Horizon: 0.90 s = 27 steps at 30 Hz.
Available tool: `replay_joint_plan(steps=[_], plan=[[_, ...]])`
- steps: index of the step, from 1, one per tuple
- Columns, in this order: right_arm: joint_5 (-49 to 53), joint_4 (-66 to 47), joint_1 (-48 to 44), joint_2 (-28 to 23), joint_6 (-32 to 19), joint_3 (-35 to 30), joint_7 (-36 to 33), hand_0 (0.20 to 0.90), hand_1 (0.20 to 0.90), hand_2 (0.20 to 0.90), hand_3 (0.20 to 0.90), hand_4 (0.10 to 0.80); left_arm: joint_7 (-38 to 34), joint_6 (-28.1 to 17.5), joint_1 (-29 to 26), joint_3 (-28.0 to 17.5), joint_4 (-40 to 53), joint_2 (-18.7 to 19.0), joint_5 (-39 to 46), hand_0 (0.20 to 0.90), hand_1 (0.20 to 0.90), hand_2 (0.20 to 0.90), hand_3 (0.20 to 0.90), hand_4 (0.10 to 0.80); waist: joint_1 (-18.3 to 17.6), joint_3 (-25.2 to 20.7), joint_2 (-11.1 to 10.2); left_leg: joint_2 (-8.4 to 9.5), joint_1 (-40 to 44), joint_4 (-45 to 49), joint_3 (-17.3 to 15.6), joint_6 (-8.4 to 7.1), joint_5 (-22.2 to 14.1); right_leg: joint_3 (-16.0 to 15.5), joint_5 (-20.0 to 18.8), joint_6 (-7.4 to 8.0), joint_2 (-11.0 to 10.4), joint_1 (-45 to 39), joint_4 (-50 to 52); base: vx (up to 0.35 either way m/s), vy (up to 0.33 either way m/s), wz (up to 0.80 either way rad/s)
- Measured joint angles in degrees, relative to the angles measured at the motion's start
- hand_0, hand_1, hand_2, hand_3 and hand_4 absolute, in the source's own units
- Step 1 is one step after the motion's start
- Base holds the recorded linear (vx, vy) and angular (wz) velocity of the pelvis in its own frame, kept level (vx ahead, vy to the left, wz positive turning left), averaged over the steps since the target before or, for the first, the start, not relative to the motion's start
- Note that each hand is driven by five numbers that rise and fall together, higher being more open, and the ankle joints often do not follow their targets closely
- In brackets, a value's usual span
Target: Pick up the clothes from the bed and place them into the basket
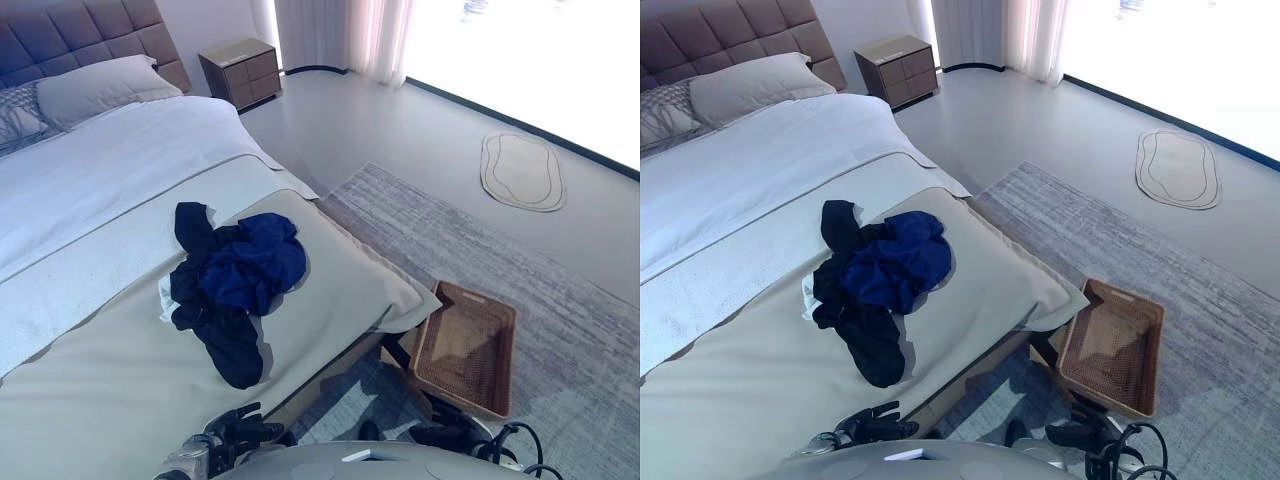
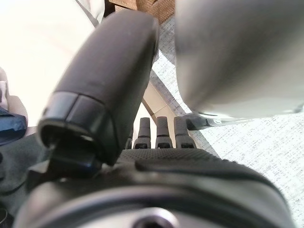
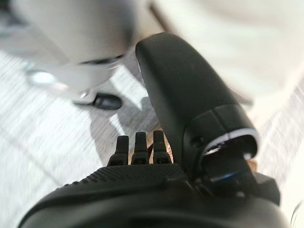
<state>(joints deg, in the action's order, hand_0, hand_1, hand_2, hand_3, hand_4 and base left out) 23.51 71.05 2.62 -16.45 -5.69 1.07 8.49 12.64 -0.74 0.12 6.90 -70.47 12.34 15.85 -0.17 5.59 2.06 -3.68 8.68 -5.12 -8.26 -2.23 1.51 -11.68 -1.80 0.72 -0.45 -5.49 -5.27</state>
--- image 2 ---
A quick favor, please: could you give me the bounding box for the dark left robot hand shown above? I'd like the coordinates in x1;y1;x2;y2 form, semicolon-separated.
13;10;296;228

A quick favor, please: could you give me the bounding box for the white bed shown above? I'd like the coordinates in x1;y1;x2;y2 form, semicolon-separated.
0;0;106;119

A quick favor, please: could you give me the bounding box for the brown woven wicker basket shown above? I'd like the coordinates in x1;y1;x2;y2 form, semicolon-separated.
106;0;177;25

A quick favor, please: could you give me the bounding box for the beige garment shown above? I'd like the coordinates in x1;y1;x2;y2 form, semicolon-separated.
0;67;29;119

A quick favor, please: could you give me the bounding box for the blue garment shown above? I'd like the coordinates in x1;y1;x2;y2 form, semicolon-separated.
0;106;27;146

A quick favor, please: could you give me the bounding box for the dark grey cloth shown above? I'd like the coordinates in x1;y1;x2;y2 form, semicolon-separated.
0;127;52;211

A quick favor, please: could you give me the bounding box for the silver robot leg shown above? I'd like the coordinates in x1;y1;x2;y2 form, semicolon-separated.
174;0;304;130

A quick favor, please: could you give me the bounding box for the grey speckled rug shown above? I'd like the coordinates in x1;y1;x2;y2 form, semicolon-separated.
149;18;304;228

